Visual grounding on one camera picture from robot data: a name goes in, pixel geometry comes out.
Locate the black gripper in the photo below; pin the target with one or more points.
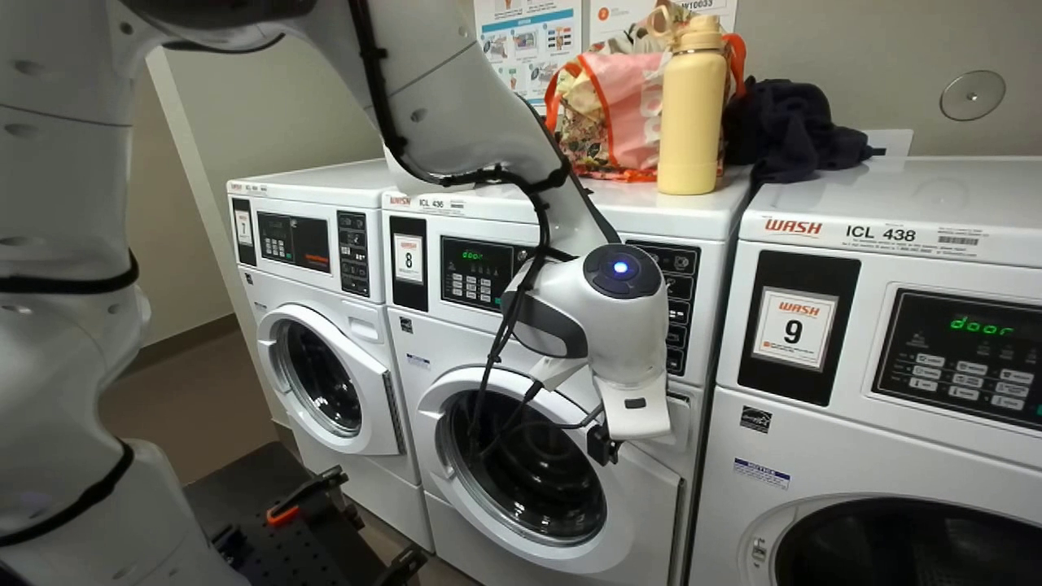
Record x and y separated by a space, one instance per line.
599 444

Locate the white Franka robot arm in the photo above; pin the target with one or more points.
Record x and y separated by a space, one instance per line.
458 97

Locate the white washing machine number eight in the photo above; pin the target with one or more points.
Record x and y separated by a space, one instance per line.
435 336

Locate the white washing machine number nine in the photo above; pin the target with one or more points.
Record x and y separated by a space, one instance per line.
848 458

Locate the white washing machine narrow card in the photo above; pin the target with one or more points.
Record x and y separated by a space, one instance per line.
282 286

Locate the round white washer door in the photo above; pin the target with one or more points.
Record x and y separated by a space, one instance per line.
533 484
900 553
315 377

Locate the black payment button panel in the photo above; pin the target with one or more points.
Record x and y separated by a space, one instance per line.
686 312
353 253

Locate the small black logo sticker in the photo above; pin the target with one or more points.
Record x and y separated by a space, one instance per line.
756 422

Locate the blue text sticker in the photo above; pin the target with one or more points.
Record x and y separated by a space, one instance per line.
760 472

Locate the black number nine card panel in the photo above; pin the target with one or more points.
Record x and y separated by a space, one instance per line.
798 326

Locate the black number eight card panel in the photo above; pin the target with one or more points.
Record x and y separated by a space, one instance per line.
409 260

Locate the pale yellow water bottle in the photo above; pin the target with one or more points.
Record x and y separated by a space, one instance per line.
692 117

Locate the dark navy clothing pile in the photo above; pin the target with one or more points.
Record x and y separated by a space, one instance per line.
792 130

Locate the instruction poster with pictograms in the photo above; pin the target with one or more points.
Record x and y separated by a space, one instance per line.
537 43

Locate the narrow black number card panel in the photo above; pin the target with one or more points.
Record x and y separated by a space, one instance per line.
244 229

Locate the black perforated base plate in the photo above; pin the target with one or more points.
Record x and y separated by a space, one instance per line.
249 542

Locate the white wall poster orange print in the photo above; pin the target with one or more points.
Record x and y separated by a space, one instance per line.
621 17

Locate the round grey wall plate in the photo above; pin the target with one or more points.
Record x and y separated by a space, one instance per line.
972 96

